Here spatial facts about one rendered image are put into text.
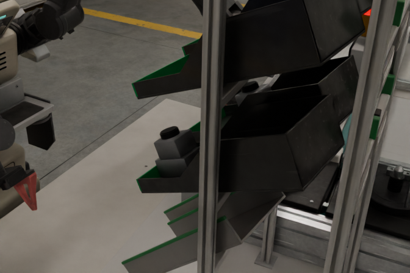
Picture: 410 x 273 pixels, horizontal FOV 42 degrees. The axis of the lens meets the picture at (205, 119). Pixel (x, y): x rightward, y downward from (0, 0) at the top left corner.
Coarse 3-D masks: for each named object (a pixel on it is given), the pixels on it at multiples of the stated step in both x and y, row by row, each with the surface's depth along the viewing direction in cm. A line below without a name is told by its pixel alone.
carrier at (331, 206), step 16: (384, 176) 120; (400, 176) 114; (336, 192) 118; (384, 192) 115; (400, 192) 115; (368, 208) 113; (384, 208) 111; (400, 208) 110; (368, 224) 109; (384, 224) 109; (400, 224) 109
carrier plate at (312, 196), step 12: (324, 168) 126; (336, 168) 126; (324, 180) 122; (288, 192) 117; (300, 192) 118; (312, 192) 118; (324, 192) 118; (288, 204) 115; (300, 204) 114; (312, 204) 114
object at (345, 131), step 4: (352, 112) 155; (348, 116) 160; (348, 120) 151; (340, 124) 155; (344, 124) 155; (348, 124) 149; (340, 128) 153; (344, 128) 147; (348, 128) 147; (344, 132) 145; (344, 136) 143; (344, 140) 142; (344, 148) 138; (344, 152) 137; (340, 164) 135; (336, 172) 130; (336, 176) 132; (332, 184) 127; (332, 188) 129; (328, 192) 124; (328, 196) 126; (324, 200) 120
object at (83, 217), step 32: (128, 128) 162; (160, 128) 162; (96, 160) 146; (128, 160) 147; (64, 192) 134; (96, 192) 134; (128, 192) 134; (0, 224) 122; (32, 224) 123; (64, 224) 123; (96, 224) 123; (128, 224) 124; (0, 256) 114; (32, 256) 114; (64, 256) 114; (96, 256) 114
